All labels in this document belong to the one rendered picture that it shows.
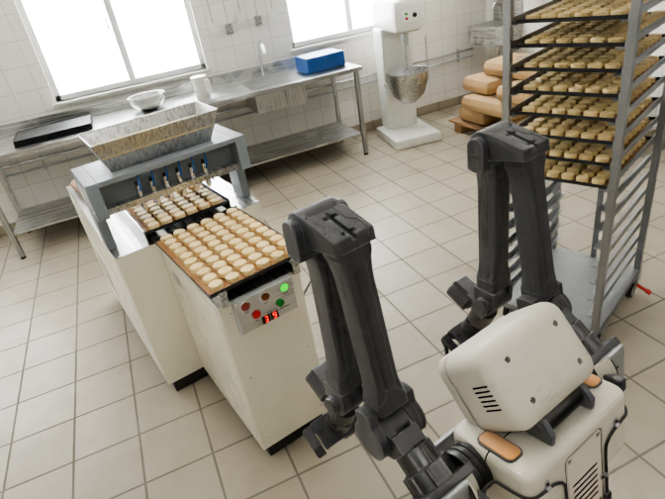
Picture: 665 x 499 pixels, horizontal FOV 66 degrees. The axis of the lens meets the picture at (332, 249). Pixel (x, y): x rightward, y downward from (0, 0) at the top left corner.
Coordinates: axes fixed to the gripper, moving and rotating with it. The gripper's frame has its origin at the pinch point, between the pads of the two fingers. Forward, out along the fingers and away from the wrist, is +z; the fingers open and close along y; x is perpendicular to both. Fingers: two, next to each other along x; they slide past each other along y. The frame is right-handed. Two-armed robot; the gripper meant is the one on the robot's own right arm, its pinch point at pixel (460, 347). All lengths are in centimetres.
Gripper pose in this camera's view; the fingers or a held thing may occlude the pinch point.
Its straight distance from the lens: 146.2
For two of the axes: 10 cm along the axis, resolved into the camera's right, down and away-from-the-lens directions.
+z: -1.2, 6.2, 7.8
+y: -8.0, 4.1, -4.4
